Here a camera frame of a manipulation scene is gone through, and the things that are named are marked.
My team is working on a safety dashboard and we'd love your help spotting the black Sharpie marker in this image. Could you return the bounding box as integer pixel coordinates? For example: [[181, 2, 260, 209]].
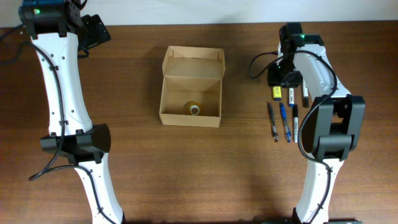
[[293, 104, 299, 143]]

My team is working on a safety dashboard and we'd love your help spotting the blue gel pen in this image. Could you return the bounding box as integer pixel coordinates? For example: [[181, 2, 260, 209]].
[[279, 102, 292, 142]]

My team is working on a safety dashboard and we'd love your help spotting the yellow highlighter marker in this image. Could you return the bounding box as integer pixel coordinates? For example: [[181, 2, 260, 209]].
[[272, 86, 282, 101]]

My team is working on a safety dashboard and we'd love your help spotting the cardboard box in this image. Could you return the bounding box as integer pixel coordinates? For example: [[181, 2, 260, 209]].
[[159, 46, 226, 128]]

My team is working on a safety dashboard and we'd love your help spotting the yellow tape roll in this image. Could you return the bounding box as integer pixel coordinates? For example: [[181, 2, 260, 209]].
[[184, 101, 202, 116]]

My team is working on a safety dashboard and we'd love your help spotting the black gel pen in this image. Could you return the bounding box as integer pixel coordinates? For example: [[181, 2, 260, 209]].
[[267, 102, 279, 142]]

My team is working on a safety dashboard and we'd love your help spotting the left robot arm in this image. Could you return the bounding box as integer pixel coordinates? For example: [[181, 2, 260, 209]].
[[19, 0, 126, 223]]

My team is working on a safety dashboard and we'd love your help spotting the blue whiteboard marker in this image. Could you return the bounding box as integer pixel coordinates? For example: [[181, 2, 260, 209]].
[[289, 88, 295, 108]]

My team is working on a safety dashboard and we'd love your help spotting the black whiteboard marker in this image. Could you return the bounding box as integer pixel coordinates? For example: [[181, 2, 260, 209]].
[[302, 80, 309, 108]]

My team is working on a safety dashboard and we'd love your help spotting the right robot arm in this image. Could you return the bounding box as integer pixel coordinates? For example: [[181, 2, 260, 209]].
[[267, 22, 366, 223]]

